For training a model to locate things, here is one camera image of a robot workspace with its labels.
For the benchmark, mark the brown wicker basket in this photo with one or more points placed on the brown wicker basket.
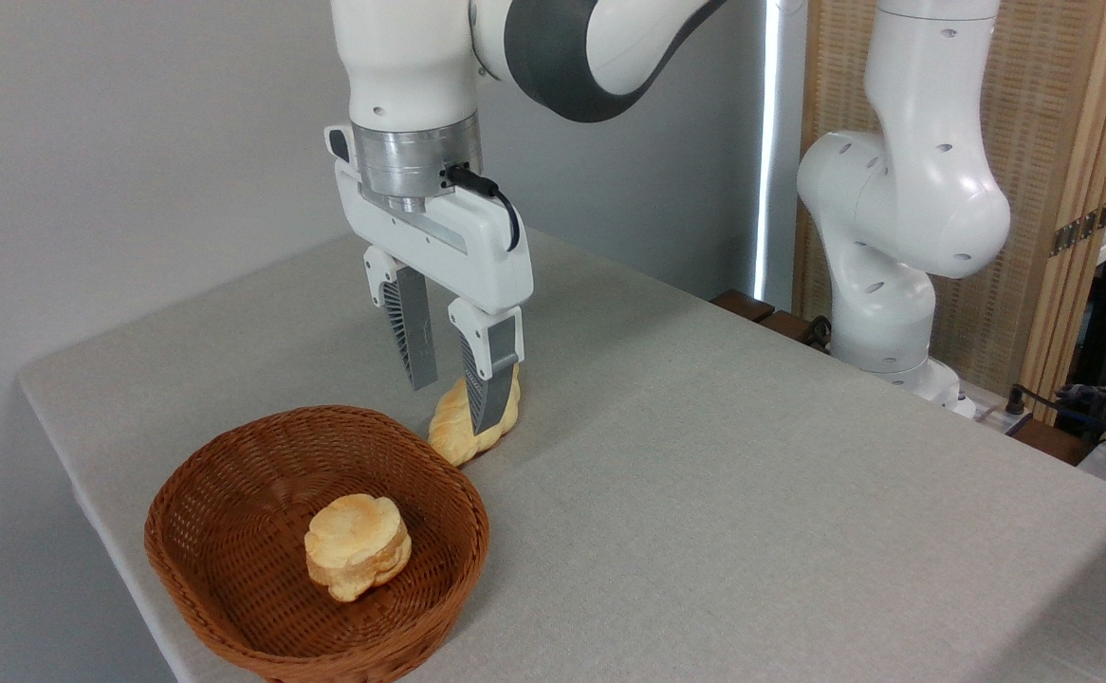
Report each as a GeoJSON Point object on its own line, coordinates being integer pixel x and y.
{"type": "Point", "coordinates": [230, 531]}

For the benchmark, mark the wooden rattan folding screen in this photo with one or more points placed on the wooden rattan folding screen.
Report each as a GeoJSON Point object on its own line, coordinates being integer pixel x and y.
{"type": "Point", "coordinates": [1037, 114]}

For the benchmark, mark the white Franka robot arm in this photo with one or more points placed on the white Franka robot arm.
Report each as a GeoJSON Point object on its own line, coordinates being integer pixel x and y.
{"type": "Point", "coordinates": [401, 57]}

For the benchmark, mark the brown wooden block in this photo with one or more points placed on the brown wooden block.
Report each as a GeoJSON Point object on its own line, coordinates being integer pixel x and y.
{"type": "Point", "coordinates": [788, 327]}
{"type": "Point", "coordinates": [743, 305]}
{"type": "Point", "coordinates": [1051, 441]}

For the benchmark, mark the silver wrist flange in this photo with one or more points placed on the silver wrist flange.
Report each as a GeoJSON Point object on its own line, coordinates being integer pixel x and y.
{"type": "Point", "coordinates": [406, 161]}

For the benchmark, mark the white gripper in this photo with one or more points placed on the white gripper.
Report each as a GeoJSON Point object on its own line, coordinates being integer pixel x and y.
{"type": "Point", "coordinates": [439, 249]}

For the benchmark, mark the grey tablecloth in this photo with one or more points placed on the grey tablecloth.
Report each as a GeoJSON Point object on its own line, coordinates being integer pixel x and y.
{"type": "Point", "coordinates": [752, 474]}

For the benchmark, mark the round flat bread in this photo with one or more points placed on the round flat bread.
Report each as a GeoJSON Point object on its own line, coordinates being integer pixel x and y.
{"type": "Point", "coordinates": [356, 545]}

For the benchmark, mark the brass screen hinge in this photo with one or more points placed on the brass screen hinge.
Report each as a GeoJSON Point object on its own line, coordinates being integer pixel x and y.
{"type": "Point", "coordinates": [1081, 230]}

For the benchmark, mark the long croissant bread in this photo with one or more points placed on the long croissant bread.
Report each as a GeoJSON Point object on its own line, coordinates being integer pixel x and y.
{"type": "Point", "coordinates": [451, 432]}

